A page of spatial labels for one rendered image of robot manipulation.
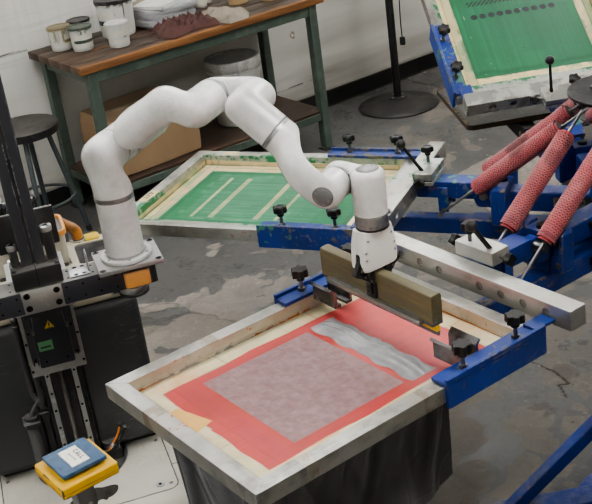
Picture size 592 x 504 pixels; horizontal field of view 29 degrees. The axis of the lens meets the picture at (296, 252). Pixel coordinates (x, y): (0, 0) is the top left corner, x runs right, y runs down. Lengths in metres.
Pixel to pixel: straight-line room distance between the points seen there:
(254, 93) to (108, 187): 0.45
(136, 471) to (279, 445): 1.27
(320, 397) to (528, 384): 1.86
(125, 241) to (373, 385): 0.71
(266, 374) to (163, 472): 1.01
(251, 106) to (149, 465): 1.45
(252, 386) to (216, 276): 2.76
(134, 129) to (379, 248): 0.61
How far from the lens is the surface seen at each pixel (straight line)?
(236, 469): 2.25
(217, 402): 2.52
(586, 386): 4.23
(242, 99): 2.50
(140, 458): 3.62
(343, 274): 2.67
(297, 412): 2.44
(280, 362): 2.63
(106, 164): 2.70
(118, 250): 2.80
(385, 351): 2.61
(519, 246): 2.86
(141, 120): 2.62
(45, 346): 3.26
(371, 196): 2.47
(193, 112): 2.52
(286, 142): 2.48
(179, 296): 5.17
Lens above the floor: 2.28
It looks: 25 degrees down
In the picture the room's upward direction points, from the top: 8 degrees counter-clockwise
